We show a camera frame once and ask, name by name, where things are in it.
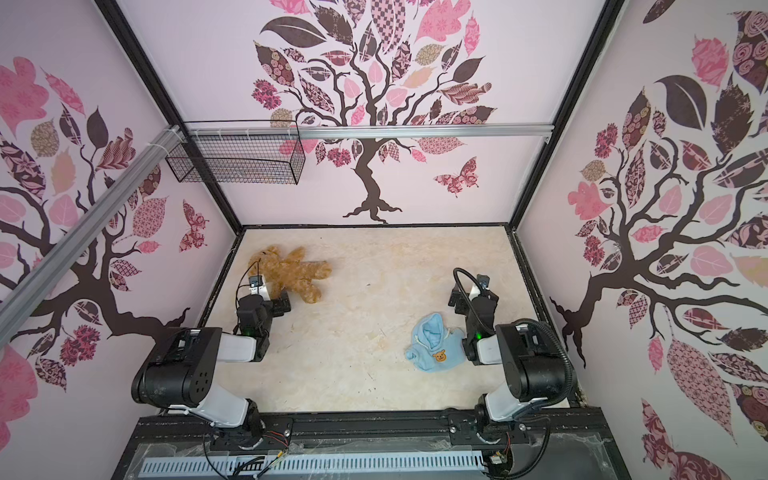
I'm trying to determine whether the left wrist camera black cable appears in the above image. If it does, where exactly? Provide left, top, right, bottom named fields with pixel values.
left=235, top=259, right=265, bottom=301

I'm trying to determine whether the aluminium rail back wall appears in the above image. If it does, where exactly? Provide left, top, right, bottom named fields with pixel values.
left=188, top=123, right=554, bottom=140

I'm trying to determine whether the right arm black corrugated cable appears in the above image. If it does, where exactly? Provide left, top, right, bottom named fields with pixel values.
left=451, top=267, right=578, bottom=415

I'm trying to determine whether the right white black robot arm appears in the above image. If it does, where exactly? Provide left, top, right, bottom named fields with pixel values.
left=448, top=285, right=575, bottom=427

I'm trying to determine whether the aluminium rail left wall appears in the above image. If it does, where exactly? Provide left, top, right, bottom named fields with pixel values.
left=1, top=125, right=183, bottom=345

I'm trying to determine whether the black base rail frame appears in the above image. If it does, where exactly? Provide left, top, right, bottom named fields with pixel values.
left=114, top=407, right=629, bottom=479

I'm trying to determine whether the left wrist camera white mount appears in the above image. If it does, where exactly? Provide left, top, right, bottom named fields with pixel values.
left=248, top=275, right=270, bottom=300

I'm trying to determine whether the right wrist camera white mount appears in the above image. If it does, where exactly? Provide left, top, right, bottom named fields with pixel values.
left=468, top=274, right=490, bottom=300

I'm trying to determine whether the aluminium rail wall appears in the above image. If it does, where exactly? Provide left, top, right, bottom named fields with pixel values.
left=1, top=125, right=183, bottom=345
left=188, top=123, right=554, bottom=140

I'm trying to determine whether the brown plush teddy bear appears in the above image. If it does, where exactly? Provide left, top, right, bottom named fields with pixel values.
left=249, top=245, right=332, bottom=304

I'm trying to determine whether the black wire basket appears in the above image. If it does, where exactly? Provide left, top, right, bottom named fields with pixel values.
left=165, top=120, right=306, bottom=185

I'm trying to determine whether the white slotted cable duct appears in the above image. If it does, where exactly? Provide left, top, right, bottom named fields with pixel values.
left=135, top=451, right=487, bottom=479

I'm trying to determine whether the light blue bear hoodie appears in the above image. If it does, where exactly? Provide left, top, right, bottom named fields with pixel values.
left=405, top=313, right=467, bottom=373

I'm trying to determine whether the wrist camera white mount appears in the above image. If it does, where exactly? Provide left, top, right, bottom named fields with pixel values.
left=468, top=274, right=490, bottom=300
left=248, top=275, right=270, bottom=300

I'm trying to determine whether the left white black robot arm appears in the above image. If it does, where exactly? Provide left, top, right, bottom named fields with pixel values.
left=131, top=292, right=291, bottom=436

